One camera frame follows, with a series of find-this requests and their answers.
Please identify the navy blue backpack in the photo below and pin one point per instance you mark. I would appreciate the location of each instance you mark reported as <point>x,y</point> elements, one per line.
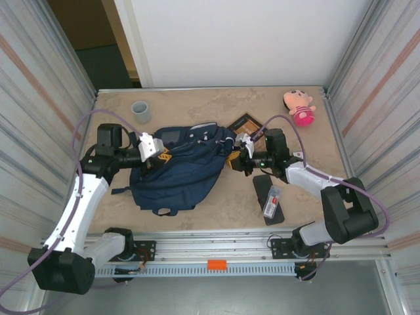
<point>183,170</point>

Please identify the brown black book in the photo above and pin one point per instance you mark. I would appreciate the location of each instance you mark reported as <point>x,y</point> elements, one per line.
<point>246,124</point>

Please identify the black pencil case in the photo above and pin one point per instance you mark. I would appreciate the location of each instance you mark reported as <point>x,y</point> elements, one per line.
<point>262,190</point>

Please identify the clear box with red label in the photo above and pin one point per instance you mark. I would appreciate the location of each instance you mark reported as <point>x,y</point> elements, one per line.
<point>272,201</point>

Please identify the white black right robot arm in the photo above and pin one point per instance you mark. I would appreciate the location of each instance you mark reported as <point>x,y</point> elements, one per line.
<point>305,177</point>

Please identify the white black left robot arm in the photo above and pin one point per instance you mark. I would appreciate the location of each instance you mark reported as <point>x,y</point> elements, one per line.
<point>82,203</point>

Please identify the pink plush doll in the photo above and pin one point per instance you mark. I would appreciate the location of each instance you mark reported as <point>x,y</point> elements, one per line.
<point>302,113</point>

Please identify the grey plastic cup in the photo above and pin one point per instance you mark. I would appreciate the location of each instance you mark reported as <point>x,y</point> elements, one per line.
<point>141,113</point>

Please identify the orange plastic block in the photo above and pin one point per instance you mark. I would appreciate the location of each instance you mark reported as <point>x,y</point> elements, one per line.
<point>217,264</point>

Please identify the aluminium mounting rail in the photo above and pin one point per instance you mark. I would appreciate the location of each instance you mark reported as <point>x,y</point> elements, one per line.
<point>213,244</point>

